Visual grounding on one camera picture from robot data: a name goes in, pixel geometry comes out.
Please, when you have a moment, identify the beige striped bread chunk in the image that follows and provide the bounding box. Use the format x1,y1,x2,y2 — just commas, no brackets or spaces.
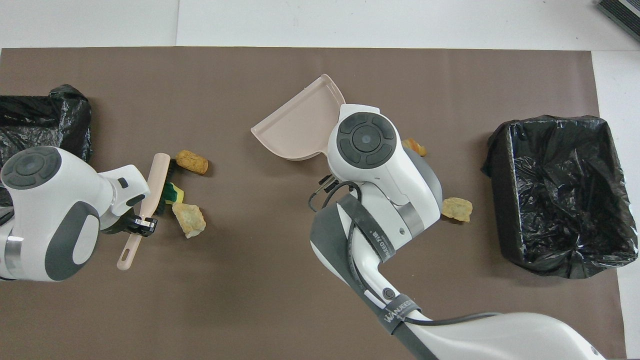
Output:
171,202,207,239

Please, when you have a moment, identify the pink plastic dustpan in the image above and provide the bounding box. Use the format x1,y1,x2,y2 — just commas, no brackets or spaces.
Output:
250,74,347,162

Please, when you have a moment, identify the orange glazed croissant piece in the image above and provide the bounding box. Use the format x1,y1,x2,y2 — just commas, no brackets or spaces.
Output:
402,138,428,157

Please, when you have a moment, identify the brown table mat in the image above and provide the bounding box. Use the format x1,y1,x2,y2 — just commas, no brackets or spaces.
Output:
0,47,628,360

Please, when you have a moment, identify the brown oval bread roll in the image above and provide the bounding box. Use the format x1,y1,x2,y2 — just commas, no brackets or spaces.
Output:
175,149,209,175

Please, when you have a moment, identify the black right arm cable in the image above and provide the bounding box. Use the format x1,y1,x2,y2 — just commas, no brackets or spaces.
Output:
308,180,501,326

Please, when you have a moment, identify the dark grey ribbed box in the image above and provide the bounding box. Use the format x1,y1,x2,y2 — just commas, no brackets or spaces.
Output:
596,0,640,43

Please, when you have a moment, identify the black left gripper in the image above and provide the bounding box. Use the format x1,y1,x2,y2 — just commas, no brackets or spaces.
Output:
100,214,158,238

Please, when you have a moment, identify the yellow and green sponge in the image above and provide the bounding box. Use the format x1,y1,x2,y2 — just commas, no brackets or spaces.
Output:
162,182,186,205

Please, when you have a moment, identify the pale pastry piece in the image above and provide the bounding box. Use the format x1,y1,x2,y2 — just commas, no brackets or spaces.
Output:
441,197,474,223

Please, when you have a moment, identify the black bag-lined bin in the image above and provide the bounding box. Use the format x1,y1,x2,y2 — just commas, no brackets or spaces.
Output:
481,114,639,280
0,84,94,208

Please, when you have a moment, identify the beige hand brush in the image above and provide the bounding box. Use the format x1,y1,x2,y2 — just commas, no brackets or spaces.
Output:
116,152,182,271

